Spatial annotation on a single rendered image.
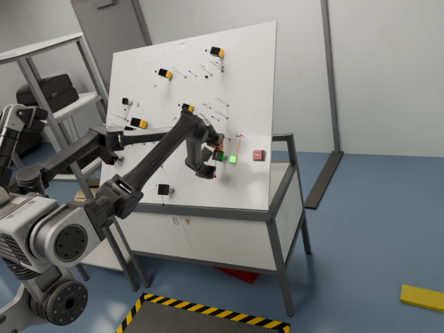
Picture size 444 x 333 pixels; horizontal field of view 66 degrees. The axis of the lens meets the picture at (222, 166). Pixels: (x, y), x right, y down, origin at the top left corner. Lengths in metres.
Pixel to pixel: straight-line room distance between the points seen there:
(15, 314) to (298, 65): 3.17
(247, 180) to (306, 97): 2.13
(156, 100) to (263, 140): 0.78
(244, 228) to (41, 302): 1.09
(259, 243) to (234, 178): 0.41
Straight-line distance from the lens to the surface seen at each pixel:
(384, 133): 3.79
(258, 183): 1.79
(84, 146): 1.55
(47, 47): 2.35
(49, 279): 1.28
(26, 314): 1.37
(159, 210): 2.11
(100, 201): 1.00
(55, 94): 2.41
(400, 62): 3.53
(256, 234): 1.95
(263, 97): 1.88
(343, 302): 2.46
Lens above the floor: 1.91
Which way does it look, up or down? 27 degrees down
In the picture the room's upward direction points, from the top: 15 degrees counter-clockwise
